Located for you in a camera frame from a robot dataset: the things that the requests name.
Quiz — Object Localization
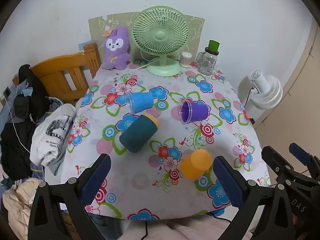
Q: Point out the white standing fan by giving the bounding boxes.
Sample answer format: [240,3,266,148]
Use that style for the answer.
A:
[246,70,284,110]

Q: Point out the blue plastic cup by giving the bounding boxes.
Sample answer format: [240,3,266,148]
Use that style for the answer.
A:
[125,92,154,114]

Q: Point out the orange plastic cup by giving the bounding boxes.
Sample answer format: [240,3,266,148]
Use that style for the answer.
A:
[180,149,213,181]

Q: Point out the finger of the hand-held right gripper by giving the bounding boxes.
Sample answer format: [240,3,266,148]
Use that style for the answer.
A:
[261,145,294,174]
[289,143,320,172]

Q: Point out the glass mug jar green lid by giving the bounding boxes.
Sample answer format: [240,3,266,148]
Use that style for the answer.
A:
[196,40,220,76]

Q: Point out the purple plush toy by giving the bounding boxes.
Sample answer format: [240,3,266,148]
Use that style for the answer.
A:
[102,26,131,71]

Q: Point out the black fan cable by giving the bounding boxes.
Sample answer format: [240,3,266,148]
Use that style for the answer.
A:
[243,87,253,108]

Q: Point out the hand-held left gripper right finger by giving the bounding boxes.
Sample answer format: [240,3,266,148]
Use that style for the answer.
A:
[212,155,296,240]

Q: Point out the dark teal cup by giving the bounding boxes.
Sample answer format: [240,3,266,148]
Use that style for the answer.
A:
[119,113,160,154]

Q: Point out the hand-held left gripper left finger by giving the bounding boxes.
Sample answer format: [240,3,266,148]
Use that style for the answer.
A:
[28,153,112,240]

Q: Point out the floral tablecloth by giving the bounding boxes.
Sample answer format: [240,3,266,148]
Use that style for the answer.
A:
[61,63,272,221]

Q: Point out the thin white cable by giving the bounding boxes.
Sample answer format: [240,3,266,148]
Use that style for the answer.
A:
[3,97,46,180]

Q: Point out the wooden bed headboard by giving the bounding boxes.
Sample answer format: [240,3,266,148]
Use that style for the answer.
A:
[29,43,101,105]

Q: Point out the white fan power cord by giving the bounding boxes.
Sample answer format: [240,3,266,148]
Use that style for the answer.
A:
[117,57,161,76]

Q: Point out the beige padded jacket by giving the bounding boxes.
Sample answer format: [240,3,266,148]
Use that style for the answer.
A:
[2,177,43,240]

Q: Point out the purple plastic cup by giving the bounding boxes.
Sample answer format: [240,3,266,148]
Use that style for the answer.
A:
[180,100,209,125]

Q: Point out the white printed t-shirt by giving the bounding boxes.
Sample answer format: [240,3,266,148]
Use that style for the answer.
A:
[30,103,77,167]

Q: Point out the clear cotton swab container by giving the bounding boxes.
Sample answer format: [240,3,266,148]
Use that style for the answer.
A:
[180,52,193,67]

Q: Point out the green desk fan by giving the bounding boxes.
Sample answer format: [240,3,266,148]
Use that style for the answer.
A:
[131,5,191,76]

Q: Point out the black clothing pile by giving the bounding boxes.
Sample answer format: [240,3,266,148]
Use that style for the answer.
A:
[0,64,52,182]

